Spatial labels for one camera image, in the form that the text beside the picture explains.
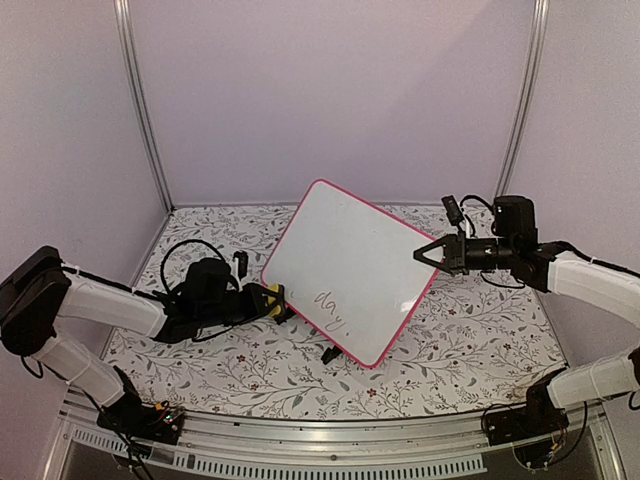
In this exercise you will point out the left aluminium frame post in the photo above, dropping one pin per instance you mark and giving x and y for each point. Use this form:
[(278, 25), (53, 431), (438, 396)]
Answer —
[(141, 110)]

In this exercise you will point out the aluminium frame post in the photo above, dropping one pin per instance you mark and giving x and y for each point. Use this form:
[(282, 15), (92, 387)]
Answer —
[(141, 110), (526, 95)]

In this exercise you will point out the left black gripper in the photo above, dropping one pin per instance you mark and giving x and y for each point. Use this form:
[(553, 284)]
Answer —
[(255, 304)]

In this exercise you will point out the yellow bone-shaped eraser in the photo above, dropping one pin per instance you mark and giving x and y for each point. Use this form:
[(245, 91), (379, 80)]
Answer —
[(275, 297)]

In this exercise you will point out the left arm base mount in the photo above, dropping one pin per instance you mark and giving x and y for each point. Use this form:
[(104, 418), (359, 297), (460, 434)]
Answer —
[(129, 416)]

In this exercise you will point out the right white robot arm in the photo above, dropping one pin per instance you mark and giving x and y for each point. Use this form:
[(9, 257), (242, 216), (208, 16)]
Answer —
[(558, 268)]

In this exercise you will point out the rear aluminium table rail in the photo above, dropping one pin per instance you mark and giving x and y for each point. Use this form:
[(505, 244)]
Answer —
[(178, 206)]

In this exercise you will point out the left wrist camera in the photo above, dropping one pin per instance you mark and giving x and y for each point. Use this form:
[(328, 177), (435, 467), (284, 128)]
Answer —
[(241, 261)]

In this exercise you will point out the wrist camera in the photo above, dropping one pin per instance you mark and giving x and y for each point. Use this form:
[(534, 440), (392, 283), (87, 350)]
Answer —
[(241, 261), (455, 217)]

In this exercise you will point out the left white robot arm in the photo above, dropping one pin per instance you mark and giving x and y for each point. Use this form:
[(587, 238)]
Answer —
[(44, 289)]

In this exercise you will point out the front aluminium rail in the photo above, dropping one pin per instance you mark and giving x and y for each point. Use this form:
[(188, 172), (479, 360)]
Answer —
[(230, 447)]

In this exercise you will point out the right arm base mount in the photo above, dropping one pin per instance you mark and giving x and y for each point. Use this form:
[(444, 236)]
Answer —
[(505, 424)]

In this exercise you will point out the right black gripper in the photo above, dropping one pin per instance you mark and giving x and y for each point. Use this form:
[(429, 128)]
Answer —
[(455, 254)]

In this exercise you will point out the pink-framed whiteboard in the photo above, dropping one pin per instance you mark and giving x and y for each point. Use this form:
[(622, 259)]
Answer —
[(348, 269)]

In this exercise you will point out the right aluminium frame post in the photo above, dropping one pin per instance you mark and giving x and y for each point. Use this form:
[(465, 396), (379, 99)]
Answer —
[(526, 95)]

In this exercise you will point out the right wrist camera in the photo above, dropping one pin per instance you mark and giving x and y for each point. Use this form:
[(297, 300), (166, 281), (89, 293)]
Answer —
[(455, 217)]

